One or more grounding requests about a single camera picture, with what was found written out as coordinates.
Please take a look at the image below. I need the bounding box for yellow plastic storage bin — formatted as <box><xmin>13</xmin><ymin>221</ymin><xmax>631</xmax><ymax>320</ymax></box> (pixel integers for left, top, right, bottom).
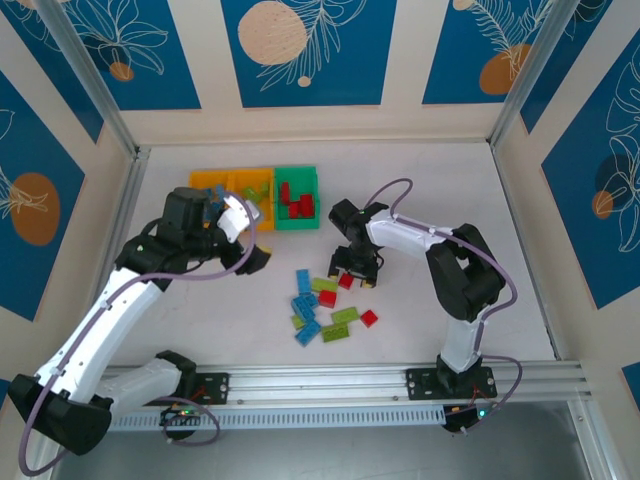
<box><xmin>188</xmin><ymin>169</ymin><xmax>235</xmax><ymax>235</ymax></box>
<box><xmin>230</xmin><ymin>167</ymin><xmax>277</xmax><ymax>234</ymax></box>

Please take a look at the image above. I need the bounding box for green plastic storage bin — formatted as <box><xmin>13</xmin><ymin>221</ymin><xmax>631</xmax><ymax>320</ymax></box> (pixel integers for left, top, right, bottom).
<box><xmin>273</xmin><ymin>165</ymin><xmax>322</xmax><ymax>232</ymax></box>

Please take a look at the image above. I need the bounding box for small electronics board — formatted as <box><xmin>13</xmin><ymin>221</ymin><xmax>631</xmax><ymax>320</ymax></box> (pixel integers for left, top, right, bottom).
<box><xmin>441</xmin><ymin>406</ymin><xmax>489</xmax><ymax>435</ymax></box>
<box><xmin>159</xmin><ymin>405</ymin><xmax>202</xmax><ymax>427</ymax></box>

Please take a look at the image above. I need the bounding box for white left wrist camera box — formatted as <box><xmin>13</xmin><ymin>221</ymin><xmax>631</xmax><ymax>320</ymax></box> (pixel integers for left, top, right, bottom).
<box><xmin>218</xmin><ymin>194</ymin><xmax>263</xmax><ymax>245</ymax></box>

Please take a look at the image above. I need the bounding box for aluminium frame side rail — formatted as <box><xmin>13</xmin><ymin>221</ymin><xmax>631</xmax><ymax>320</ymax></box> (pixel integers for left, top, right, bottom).
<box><xmin>491</xmin><ymin>143</ymin><xmax>560</xmax><ymax>362</ymax></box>
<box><xmin>99</xmin><ymin>146</ymin><xmax>152</xmax><ymax>281</ymax></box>

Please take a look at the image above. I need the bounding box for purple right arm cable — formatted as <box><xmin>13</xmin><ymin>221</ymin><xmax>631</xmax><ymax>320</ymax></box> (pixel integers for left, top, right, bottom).
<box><xmin>363</xmin><ymin>178</ymin><xmax>525</xmax><ymax>434</ymax></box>

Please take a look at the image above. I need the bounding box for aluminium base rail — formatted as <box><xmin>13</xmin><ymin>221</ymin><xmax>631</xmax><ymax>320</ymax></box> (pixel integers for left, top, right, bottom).
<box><xmin>99</xmin><ymin>359</ymin><xmax>585</xmax><ymax>402</ymax></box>

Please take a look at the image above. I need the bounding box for grey slotted cable duct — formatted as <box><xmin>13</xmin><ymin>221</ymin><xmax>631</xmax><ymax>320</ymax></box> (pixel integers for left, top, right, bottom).
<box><xmin>106</xmin><ymin>403</ymin><xmax>447</xmax><ymax>432</ymax></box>

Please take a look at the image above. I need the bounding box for blue floral wall panel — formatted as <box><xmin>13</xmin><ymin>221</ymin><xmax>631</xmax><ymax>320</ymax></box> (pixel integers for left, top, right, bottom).
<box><xmin>62</xmin><ymin>0</ymin><xmax>203</xmax><ymax>112</ymax></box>
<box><xmin>541</xmin><ymin>47</ymin><xmax>640</xmax><ymax>311</ymax></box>
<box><xmin>421</xmin><ymin>0</ymin><xmax>555</xmax><ymax>107</ymax></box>
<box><xmin>221</xmin><ymin>0</ymin><xmax>399</xmax><ymax>109</ymax></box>
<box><xmin>0</xmin><ymin>69</ymin><xmax>87</xmax><ymax>323</ymax></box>

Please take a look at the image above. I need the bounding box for aluminium frame post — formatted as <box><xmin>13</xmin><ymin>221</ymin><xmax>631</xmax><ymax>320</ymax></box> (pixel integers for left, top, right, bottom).
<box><xmin>489</xmin><ymin>0</ymin><xmax>587</xmax><ymax>147</ymax></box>
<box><xmin>35</xmin><ymin>0</ymin><xmax>140</xmax><ymax>157</ymax></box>

